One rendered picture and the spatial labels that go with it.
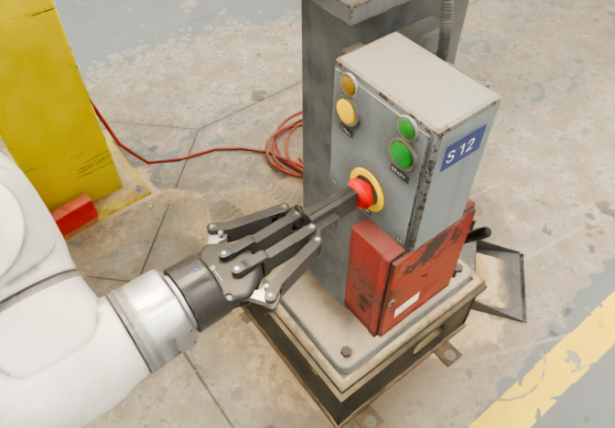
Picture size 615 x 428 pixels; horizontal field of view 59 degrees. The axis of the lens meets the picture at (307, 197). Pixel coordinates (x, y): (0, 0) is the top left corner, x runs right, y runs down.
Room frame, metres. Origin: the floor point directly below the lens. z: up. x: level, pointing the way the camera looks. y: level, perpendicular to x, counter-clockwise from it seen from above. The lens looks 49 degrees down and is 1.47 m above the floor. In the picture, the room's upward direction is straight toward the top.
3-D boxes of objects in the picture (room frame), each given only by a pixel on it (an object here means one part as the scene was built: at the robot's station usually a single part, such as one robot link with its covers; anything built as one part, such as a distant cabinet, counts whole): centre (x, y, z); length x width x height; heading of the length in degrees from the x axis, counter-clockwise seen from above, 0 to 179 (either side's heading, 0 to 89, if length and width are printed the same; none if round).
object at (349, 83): (0.48, -0.04, 1.11); 0.03 x 0.01 x 0.03; 37
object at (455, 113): (0.54, -0.15, 0.99); 0.24 x 0.21 x 0.26; 127
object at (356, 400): (0.83, -0.12, 0.12); 0.61 x 0.51 x 0.25; 37
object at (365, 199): (0.45, -0.07, 0.97); 0.04 x 0.04 x 0.04; 37
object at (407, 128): (0.41, -0.10, 1.11); 0.03 x 0.01 x 0.03; 37
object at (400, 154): (0.41, -0.10, 1.07); 0.03 x 0.01 x 0.03; 37
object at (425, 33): (0.69, -0.15, 1.02); 0.13 x 0.04 x 0.04; 127
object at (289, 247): (0.35, 0.03, 0.97); 0.11 x 0.01 x 0.04; 126
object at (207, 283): (0.32, 0.10, 0.97); 0.09 x 0.08 x 0.07; 128
